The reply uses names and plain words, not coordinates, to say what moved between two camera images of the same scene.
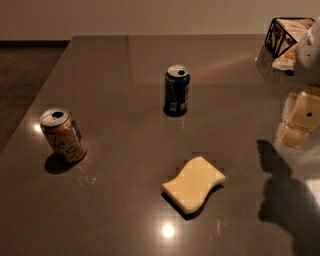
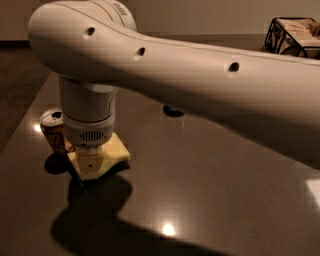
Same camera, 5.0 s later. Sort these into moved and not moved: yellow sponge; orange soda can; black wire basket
Moved: yellow sponge
Not moved: orange soda can; black wire basket
